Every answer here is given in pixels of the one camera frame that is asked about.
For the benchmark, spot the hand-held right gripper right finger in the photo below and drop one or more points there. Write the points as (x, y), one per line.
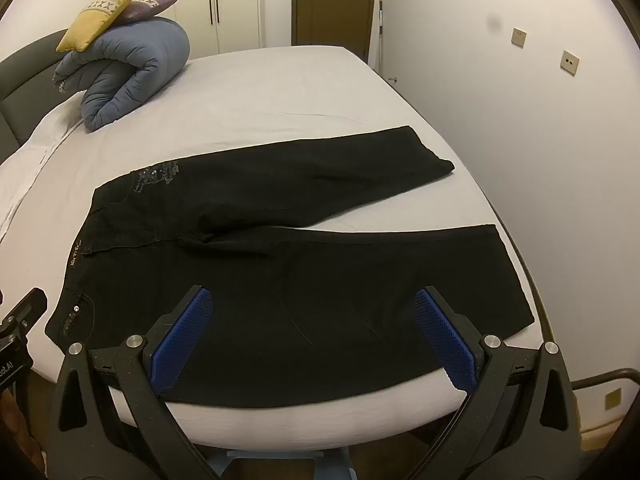
(445, 340)

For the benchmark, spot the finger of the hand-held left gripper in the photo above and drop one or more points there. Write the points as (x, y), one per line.
(31, 305)

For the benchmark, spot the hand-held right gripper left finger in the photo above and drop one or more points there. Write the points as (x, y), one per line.
(182, 340)

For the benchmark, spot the black pants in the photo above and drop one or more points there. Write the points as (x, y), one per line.
(300, 280)

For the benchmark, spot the white pillow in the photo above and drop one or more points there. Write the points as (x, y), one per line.
(35, 155)

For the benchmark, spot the dark grey headboard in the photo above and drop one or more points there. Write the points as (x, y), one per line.
(20, 90)

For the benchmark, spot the blue folded duvet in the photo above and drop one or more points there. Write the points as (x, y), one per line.
(135, 60)

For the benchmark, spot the yellow cushion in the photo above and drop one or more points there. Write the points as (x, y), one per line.
(100, 15)

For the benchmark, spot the thin white pole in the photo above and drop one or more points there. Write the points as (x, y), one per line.
(381, 30)

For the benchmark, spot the purple cushion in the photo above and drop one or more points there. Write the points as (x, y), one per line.
(150, 6)

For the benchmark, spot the cream wardrobe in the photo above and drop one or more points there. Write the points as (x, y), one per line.
(240, 5)

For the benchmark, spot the brown door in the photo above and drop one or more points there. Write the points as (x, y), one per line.
(335, 5)

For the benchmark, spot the yellow low wall socket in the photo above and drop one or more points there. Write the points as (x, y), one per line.
(613, 398)

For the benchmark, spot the beige wall socket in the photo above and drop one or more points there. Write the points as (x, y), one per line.
(569, 63)

